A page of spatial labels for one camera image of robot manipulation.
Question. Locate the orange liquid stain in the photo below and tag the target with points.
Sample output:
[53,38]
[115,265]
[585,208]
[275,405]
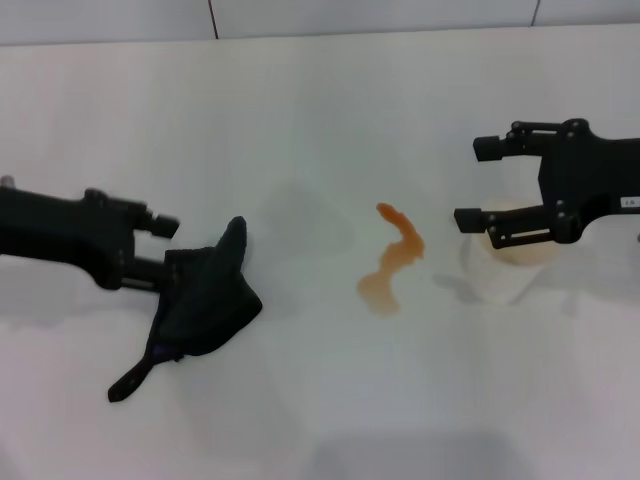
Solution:
[392,260]

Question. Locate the white paper cup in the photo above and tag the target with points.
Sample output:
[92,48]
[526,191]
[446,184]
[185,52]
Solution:
[490,280]

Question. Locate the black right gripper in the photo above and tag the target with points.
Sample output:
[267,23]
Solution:
[585,175]

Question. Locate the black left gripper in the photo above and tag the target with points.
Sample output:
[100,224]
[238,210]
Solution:
[60,230]

